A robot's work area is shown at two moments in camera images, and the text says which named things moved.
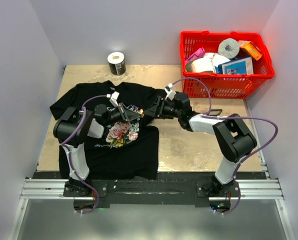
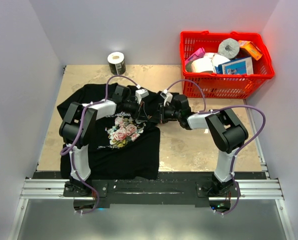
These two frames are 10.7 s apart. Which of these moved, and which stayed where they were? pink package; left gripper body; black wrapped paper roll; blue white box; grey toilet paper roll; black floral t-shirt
Moved: left gripper body; black floral t-shirt
Stayed: pink package; black wrapped paper roll; blue white box; grey toilet paper roll
